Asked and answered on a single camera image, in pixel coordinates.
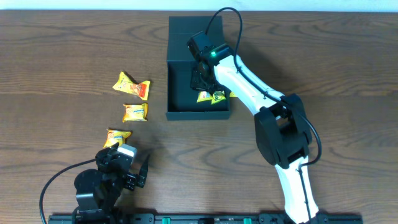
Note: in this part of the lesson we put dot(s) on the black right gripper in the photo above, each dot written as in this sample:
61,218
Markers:
195,84

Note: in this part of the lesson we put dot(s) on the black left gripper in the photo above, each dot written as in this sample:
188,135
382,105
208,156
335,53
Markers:
103,155

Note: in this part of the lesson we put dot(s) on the yellow chocolate snack packet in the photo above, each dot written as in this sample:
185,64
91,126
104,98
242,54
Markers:
204,96

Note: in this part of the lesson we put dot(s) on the green yellow snack packet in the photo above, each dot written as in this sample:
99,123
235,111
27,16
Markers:
217,97

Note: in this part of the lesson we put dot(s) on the yellow chocolate wafer packet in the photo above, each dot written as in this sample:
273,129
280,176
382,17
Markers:
232,95

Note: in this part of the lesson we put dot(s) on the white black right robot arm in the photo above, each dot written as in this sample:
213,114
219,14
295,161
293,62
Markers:
283,132

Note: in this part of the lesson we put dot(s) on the dark green open box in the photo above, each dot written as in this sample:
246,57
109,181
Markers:
181,98

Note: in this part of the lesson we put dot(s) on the yellow biscuit packet near gripper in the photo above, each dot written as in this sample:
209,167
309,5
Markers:
116,136

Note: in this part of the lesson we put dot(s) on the yellow biscuit snack packet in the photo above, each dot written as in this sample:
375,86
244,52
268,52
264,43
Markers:
135,112

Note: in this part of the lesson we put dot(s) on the yellow orange snack packet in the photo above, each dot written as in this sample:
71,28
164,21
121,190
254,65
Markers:
126,85

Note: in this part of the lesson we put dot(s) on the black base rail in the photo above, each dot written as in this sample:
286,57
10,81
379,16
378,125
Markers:
263,218

